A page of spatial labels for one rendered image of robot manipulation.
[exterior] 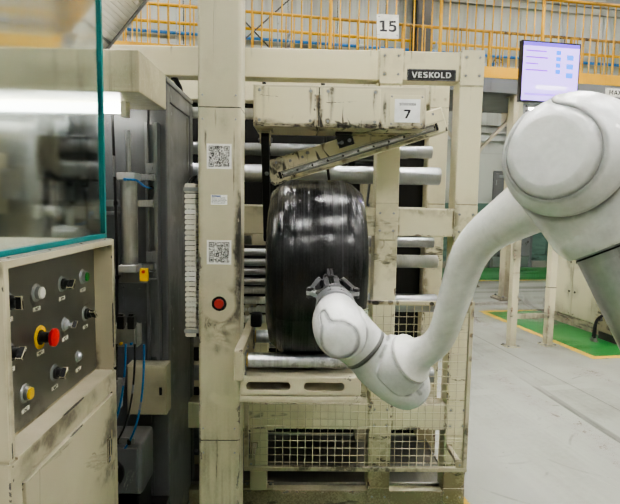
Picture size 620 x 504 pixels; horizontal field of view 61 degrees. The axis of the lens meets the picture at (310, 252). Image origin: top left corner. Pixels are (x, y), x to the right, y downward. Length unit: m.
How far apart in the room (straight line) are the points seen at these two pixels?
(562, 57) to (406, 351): 4.82
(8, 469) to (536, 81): 5.07
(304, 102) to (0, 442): 1.34
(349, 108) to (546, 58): 3.84
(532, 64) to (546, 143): 4.91
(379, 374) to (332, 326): 0.15
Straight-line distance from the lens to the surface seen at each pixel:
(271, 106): 1.89
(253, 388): 1.64
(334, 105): 1.90
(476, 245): 0.87
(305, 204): 1.49
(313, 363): 1.60
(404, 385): 1.07
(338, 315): 0.99
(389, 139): 2.04
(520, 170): 0.59
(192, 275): 1.66
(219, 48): 1.68
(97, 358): 1.62
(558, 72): 5.62
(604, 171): 0.58
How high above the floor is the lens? 1.38
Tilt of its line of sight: 6 degrees down
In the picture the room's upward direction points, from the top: 1 degrees clockwise
